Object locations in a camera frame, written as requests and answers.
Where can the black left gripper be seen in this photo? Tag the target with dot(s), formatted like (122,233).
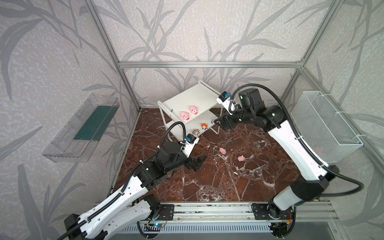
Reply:
(188,162)

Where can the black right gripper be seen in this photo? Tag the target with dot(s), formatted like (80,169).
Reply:
(225,120)

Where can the orange octopus toy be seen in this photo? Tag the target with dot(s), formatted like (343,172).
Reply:
(204,126)

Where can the blue cat figure flower collar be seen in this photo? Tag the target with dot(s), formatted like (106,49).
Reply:
(196,132)

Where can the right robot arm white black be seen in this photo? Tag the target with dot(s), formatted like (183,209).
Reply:
(257,105)

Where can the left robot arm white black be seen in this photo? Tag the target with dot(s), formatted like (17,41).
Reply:
(130,203)

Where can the white two-tier metal shelf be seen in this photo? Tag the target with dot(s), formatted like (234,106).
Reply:
(202,96)

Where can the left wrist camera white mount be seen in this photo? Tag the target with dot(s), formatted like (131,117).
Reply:
(188,144)

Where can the white wire mesh basket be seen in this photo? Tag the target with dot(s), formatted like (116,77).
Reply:
(324,128)

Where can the clear plastic wall bin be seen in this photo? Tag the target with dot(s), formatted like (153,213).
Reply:
(79,138)

